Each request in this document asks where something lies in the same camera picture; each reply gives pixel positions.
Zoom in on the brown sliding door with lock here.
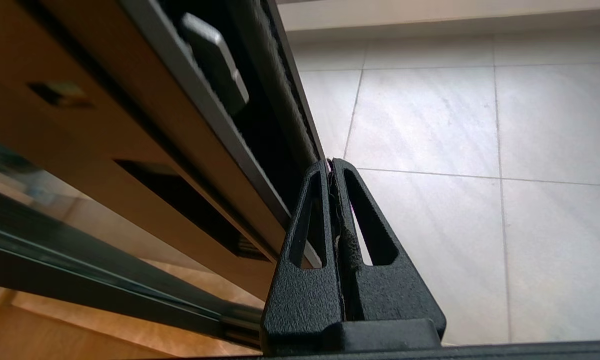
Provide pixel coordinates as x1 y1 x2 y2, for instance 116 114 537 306
0 0 330 358

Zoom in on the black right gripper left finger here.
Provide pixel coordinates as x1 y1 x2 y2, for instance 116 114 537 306
261 160 344 353

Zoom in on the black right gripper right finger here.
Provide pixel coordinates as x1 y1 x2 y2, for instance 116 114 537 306
331 158 446 347

